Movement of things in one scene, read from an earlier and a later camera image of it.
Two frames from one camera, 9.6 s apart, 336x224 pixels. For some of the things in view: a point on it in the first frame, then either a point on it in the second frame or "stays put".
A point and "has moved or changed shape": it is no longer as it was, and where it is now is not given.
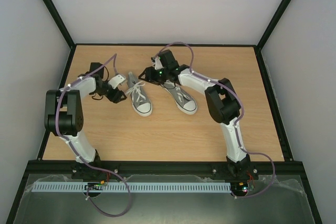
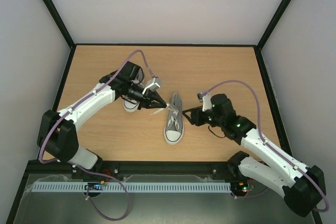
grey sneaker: [140, 104] has moved or changed shape
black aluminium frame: [289, 166] stays put
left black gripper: [116, 97] to [147, 99]
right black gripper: [149, 73] to [196, 116]
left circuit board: [94, 186] stays put
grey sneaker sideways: [185, 103] to [174, 131]
